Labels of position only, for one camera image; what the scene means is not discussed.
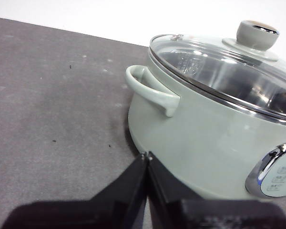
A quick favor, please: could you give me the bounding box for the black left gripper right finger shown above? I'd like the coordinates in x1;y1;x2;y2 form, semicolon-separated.
147;151;203;229

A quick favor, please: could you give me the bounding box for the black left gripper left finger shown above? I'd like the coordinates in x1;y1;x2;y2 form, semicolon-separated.
89;151;149;229

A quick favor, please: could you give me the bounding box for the glass lid with green knob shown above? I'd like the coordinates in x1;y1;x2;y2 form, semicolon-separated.
148;20;286;126

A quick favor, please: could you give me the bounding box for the pale green electric steamer pot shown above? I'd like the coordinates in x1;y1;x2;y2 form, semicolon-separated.
125;35;286;200

